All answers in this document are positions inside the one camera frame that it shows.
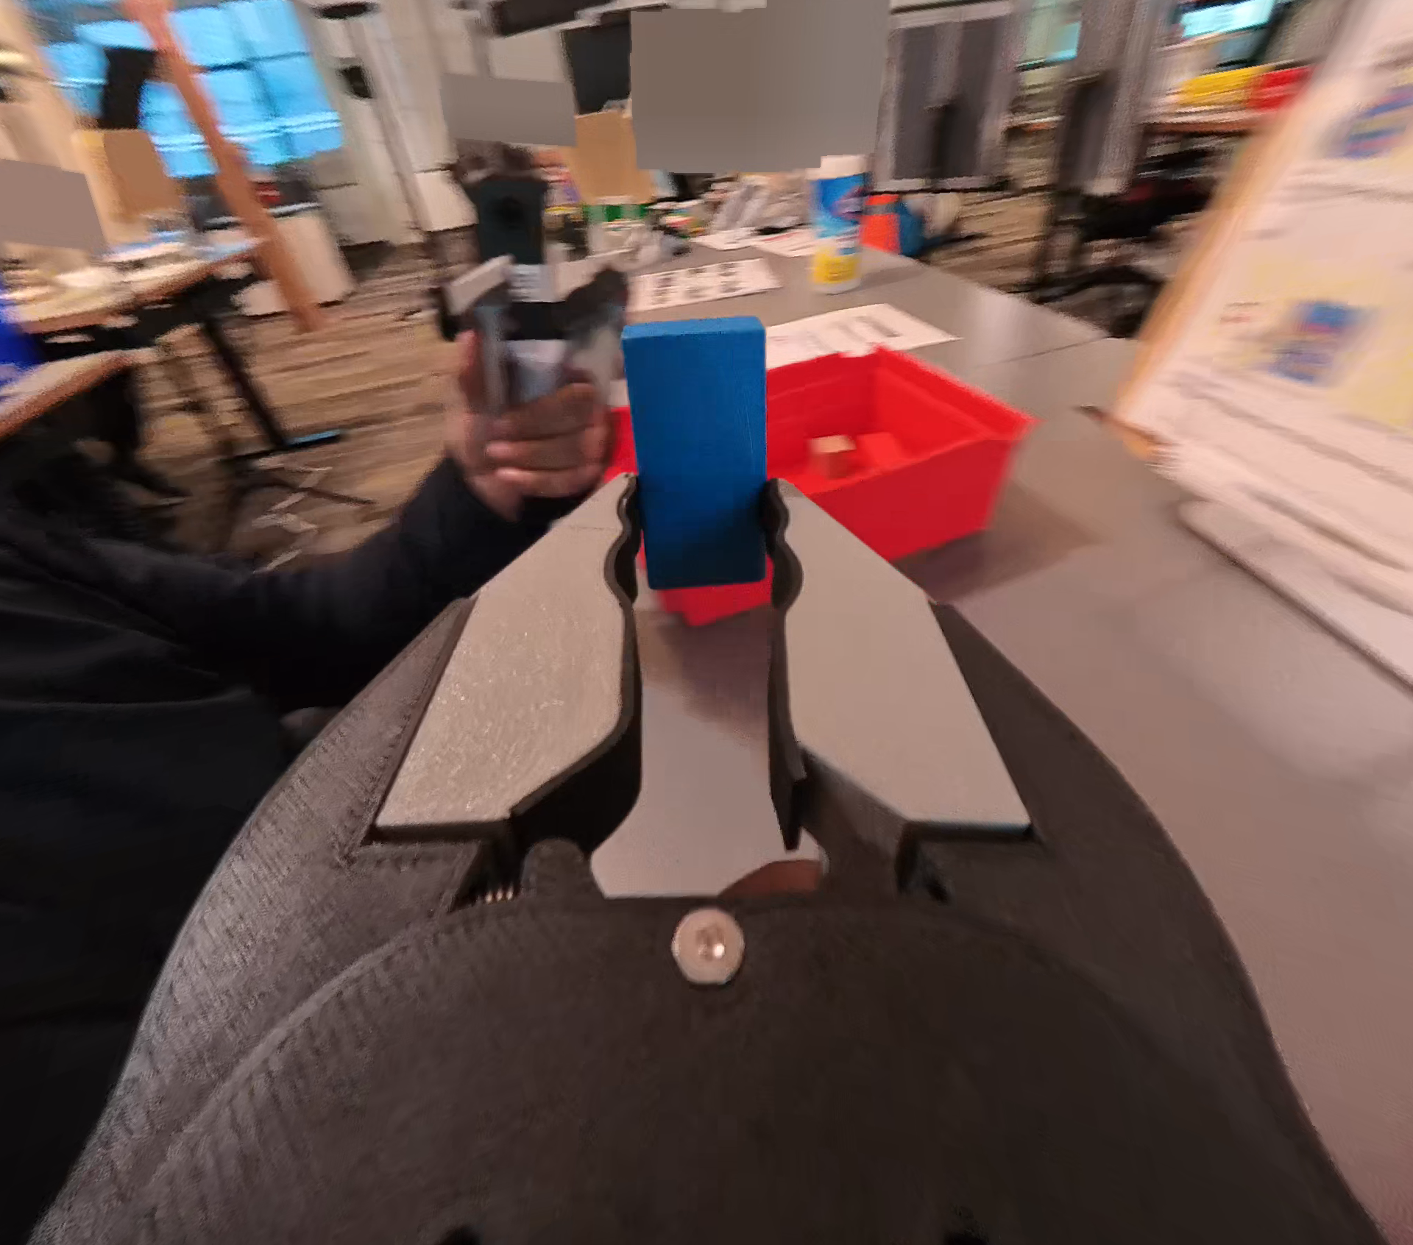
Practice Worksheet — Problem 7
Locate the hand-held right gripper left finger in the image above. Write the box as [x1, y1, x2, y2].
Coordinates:
[374, 471, 647, 858]

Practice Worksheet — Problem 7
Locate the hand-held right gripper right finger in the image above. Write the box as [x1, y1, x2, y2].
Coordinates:
[766, 477, 1037, 867]

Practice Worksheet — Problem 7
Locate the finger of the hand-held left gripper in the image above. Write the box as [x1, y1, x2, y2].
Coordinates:
[558, 265, 633, 409]
[442, 257, 522, 415]

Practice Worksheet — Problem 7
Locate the long blue wooden block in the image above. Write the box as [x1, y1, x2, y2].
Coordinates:
[622, 318, 772, 591]

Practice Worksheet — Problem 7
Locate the red plastic bin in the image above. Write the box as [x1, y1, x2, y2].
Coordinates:
[601, 344, 1040, 631]

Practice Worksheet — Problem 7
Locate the person's left hand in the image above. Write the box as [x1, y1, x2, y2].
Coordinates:
[446, 333, 616, 521]

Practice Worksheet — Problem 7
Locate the paper sheet with picture grid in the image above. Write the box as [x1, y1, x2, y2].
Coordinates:
[629, 257, 783, 316]

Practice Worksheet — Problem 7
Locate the tan cardboard panel on stand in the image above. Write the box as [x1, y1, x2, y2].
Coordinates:
[575, 108, 656, 206]
[105, 130, 184, 214]

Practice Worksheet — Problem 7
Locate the disinfectant wipes canister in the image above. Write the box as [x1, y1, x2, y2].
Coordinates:
[809, 155, 874, 295]

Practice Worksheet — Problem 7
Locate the paper sheet with red print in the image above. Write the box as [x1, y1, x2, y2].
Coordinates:
[762, 305, 961, 371]

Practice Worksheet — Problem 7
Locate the orange and blue bag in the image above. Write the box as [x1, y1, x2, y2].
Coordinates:
[862, 191, 927, 257]

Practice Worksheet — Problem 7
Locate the wooden office desk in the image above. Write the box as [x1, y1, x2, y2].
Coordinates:
[0, 235, 347, 451]

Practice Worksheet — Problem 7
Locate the black light flag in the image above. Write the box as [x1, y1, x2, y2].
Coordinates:
[97, 47, 160, 132]

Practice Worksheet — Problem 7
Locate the wooden support post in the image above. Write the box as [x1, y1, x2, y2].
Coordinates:
[50, 0, 325, 333]

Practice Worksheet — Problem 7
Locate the white poster board wooden frame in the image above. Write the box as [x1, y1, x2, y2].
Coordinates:
[1112, 0, 1413, 691]

